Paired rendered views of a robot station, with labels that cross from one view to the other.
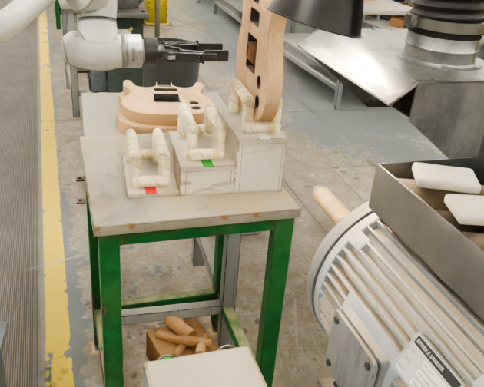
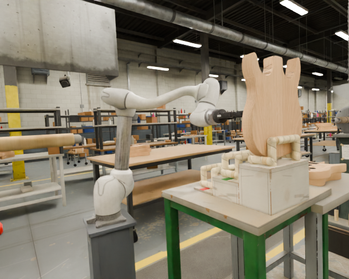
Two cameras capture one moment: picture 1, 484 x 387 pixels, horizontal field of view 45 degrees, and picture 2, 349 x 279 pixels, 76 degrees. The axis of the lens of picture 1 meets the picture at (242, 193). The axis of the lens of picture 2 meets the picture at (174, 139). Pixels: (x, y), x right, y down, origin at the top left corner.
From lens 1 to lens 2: 134 cm
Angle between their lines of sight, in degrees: 74
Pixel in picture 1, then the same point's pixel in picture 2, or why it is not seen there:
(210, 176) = (225, 187)
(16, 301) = not seen: hidden behind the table
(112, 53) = (200, 116)
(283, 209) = (245, 222)
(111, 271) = (168, 220)
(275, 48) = (251, 98)
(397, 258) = not seen: outside the picture
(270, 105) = (247, 138)
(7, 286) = not seen: hidden behind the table
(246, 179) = (246, 196)
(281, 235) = (247, 247)
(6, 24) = (149, 101)
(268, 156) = (258, 181)
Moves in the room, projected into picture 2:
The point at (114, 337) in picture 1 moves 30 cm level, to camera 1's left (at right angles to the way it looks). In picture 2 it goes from (170, 262) to (157, 236)
